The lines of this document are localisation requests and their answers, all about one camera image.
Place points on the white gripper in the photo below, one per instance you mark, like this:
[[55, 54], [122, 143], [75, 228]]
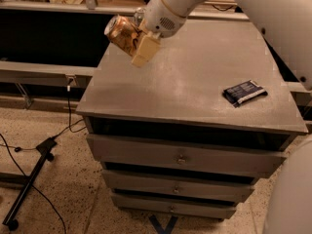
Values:
[[158, 18]]

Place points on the orange soda can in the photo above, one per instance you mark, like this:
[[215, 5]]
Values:
[[122, 32]]

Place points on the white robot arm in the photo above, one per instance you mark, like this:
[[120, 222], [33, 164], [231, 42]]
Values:
[[282, 26]]

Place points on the silver soda can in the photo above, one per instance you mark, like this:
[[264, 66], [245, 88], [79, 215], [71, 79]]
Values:
[[139, 15]]

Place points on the grey drawer cabinet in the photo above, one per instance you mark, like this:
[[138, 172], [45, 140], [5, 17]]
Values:
[[202, 162]]

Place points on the dark blue snack packet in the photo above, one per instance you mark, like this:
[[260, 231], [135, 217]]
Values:
[[241, 93]]

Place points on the black stand leg with wheels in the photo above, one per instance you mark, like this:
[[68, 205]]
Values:
[[24, 182]]

